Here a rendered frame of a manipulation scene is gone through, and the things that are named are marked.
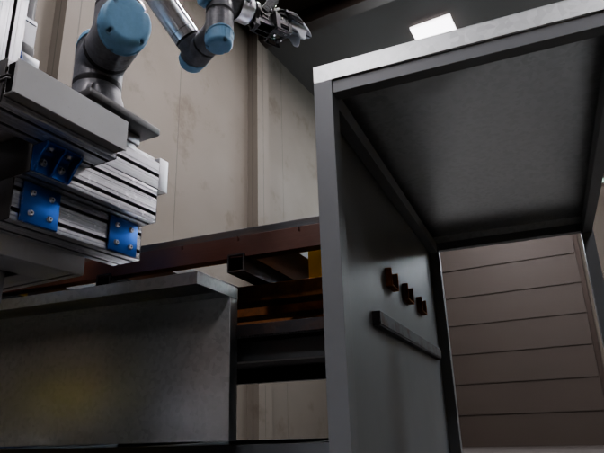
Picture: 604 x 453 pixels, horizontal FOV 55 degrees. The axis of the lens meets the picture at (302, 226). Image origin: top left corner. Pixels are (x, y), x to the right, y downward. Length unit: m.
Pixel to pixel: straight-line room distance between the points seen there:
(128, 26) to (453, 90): 0.75
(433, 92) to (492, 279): 8.32
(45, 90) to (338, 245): 0.61
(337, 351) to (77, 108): 0.67
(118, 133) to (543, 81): 0.94
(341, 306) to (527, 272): 8.56
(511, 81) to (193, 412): 1.09
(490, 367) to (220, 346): 8.13
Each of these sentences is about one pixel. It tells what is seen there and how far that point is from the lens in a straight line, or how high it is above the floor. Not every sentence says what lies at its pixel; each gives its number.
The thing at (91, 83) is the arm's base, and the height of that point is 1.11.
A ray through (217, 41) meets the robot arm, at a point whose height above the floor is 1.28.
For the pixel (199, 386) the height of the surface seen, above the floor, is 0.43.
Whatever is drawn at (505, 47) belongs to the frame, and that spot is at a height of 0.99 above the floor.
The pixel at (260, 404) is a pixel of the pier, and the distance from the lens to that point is 7.11.
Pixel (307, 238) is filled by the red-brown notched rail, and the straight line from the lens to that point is 1.49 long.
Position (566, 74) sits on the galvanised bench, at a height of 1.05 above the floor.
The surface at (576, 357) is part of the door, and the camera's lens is 9.32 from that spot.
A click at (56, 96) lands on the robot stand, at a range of 1.18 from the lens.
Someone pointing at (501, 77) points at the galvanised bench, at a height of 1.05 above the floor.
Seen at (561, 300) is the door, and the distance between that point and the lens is 9.43.
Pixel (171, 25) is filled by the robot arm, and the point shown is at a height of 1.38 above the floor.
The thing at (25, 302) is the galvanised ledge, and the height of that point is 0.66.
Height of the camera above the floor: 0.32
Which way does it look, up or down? 19 degrees up
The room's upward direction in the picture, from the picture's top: 2 degrees counter-clockwise
